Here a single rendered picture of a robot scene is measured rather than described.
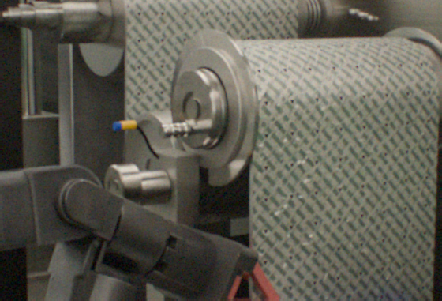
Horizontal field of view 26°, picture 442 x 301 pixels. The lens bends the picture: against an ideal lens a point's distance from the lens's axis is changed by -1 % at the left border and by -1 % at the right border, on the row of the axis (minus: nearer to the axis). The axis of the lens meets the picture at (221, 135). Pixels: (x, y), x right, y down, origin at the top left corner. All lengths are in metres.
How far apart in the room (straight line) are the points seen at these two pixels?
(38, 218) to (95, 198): 0.05
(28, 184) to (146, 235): 0.12
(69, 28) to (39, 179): 0.38
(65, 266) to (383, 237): 0.35
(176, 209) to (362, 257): 0.19
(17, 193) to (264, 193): 0.26
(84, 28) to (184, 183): 0.26
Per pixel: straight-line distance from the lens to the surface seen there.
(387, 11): 1.19
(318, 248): 0.92
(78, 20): 1.07
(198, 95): 0.88
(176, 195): 0.90
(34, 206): 0.72
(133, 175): 0.89
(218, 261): 0.82
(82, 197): 0.72
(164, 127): 0.88
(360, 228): 0.95
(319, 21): 1.26
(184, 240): 0.80
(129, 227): 0.77
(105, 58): 1.11
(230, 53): 0.87
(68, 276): 0.76
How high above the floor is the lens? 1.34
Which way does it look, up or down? 8 degrees down
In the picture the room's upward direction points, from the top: straight up
